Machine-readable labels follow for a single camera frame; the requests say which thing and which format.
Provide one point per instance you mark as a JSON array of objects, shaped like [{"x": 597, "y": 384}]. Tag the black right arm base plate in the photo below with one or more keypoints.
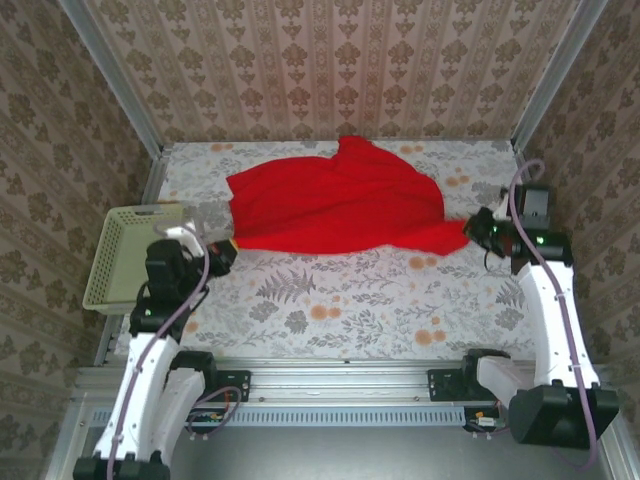
[{"x": 440, "y": 385}]

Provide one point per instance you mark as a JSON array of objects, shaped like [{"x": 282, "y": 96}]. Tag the grey metal base panel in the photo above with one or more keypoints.
[{"x": 350, "y": 455}]

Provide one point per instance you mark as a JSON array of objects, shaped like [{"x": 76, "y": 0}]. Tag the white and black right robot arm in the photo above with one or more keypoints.
[{"x": 550, "y": 310}]

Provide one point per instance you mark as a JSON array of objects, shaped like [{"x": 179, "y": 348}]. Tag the pale green plastic basket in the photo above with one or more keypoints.
[{"x": 120, "y": 250}]

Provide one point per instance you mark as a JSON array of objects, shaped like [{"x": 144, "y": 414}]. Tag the red t-shirt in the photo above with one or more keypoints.
[{"x": 340, "y": 210}]

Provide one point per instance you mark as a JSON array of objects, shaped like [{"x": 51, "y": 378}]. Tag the aluminium mounting rail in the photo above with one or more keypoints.
[{"x": 340, "y": 380}]

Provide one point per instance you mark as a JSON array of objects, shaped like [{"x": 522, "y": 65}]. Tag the floral patterned table cover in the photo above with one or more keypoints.
[{"x": 350, "y": 310}]

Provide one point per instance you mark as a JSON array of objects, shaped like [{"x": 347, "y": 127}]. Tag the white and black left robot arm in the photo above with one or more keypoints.
[{"x": 145, "y": 390}]

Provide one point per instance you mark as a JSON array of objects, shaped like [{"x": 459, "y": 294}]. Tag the small circuit board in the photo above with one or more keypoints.
[
  {"x": 207, "y": 417},
  {"x": 487, "y": 422}
]

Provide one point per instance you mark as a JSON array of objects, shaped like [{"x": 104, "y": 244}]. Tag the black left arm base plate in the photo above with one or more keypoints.
[{"x": 240, "y": 385}]

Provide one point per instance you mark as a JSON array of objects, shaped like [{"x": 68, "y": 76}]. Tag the aluminium frame post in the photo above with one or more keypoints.
[
  {"x": 560, "y": 70},
  {"x": 107, "y": 65}
]

